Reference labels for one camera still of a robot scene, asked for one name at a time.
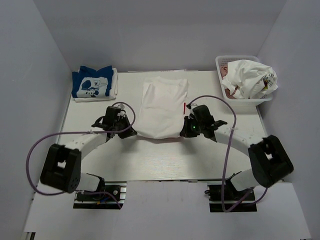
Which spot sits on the folded blue t shirt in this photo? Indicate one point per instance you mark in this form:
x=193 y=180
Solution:
x=90 y=83

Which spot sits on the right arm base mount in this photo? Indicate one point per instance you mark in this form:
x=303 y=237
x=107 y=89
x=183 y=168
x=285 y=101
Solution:
x=230 y=198

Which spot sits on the pink t shirt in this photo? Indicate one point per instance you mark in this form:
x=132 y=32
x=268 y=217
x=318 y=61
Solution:
x=223 y=72

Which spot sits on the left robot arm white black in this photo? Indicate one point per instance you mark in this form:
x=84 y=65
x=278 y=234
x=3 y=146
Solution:
x=63 y=163

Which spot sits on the folded white t shirt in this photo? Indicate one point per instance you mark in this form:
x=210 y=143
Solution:
x=113 y=92

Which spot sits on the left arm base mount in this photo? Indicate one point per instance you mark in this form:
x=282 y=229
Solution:
x=111 y=197

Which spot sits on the white t shirt black lettering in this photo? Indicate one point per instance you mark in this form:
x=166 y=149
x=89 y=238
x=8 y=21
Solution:
x=247 y=79

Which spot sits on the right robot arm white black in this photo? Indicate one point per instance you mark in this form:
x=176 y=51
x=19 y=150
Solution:
x=269 y=161

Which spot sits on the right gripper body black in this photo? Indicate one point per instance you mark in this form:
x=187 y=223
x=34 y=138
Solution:
x=187 y=127

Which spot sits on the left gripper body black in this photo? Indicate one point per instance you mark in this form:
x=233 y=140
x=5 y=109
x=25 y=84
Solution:
x=125 y=127

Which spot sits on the white plastic basket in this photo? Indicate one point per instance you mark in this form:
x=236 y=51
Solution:
x=238 y=103

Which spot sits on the white t shirt red print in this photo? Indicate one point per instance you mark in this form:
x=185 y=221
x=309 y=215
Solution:
x=161 y=113

